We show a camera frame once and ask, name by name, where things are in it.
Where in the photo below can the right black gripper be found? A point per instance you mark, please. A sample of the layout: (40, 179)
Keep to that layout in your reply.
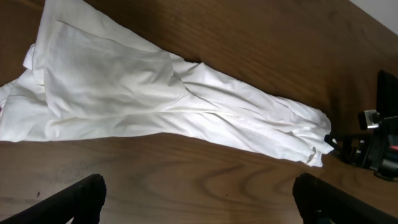
(375, 151)

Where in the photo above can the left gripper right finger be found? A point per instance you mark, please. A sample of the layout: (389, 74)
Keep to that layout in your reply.
(319, 202)

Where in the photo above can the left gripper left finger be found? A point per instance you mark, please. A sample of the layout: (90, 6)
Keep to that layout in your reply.
(79, 203)

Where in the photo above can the white Mr Robot t-shirt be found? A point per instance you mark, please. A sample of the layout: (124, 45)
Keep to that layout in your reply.
(88, 77)

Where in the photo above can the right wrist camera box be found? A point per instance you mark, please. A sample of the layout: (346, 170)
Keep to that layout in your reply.
(369, 119)

